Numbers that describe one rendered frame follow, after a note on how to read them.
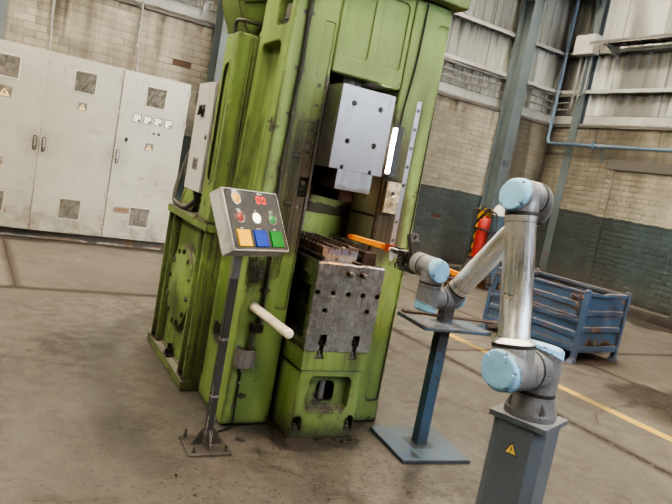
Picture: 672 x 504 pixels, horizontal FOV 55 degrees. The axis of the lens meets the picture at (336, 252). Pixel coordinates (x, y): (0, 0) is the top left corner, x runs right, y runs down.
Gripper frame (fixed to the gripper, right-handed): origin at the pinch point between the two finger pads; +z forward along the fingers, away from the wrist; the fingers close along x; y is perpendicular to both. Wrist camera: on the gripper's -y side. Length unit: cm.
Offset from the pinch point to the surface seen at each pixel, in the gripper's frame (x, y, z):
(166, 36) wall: 20, -149, 634
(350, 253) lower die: 3.7, 11.2, 41.6
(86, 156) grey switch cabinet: -64, 15, 564
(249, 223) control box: -59, 1, 23
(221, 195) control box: -73, -9, 25
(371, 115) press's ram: 1, -57, 43
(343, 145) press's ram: -11, -40, 43
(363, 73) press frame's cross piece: 0, -78, 57
